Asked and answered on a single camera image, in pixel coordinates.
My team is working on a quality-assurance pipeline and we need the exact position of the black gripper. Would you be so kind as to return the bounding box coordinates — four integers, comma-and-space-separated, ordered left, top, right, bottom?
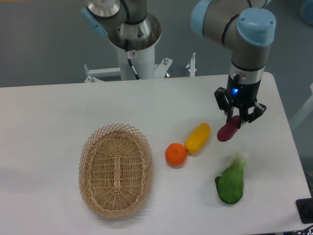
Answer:
214, 76, 267, 126

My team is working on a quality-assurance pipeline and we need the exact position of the purple sweet potato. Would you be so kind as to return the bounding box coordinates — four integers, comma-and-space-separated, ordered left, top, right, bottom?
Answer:
217, 116, 240, 142

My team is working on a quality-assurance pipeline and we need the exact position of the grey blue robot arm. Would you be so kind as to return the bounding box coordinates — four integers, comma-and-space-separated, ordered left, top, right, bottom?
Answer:
81, 0, 276, 127

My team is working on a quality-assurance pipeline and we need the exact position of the yellow mango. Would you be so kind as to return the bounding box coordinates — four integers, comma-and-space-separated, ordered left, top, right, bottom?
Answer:
184, 122, 211, 154

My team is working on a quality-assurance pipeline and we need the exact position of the orange tangerine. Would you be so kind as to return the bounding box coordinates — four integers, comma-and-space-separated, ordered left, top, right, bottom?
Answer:
165, 143, 187, 167

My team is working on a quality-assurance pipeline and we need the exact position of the green bok choy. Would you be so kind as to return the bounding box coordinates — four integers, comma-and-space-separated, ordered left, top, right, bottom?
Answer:
215, 151, 249, 205

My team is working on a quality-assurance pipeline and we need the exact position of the blue object top right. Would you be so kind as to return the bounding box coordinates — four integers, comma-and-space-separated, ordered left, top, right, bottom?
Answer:
301, 0, 313, 26

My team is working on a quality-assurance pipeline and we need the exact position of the black device at table edge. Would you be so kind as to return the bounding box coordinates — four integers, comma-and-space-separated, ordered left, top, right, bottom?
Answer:
295, 198, 313, 224

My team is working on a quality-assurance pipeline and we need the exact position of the oval wicker basket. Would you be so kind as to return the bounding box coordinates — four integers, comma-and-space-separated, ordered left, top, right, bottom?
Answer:
78, 124, 153, 218

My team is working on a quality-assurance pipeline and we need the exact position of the white frame at right edge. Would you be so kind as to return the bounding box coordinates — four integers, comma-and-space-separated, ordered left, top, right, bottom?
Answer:
289, 95, 313, 131

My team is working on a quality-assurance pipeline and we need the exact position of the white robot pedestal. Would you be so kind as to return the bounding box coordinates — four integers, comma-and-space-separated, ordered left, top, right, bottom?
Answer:
82, 8, 173, 82

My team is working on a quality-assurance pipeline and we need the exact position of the black cable on pedestal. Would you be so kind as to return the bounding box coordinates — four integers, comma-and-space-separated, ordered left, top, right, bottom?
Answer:
124, 39, 141, 81

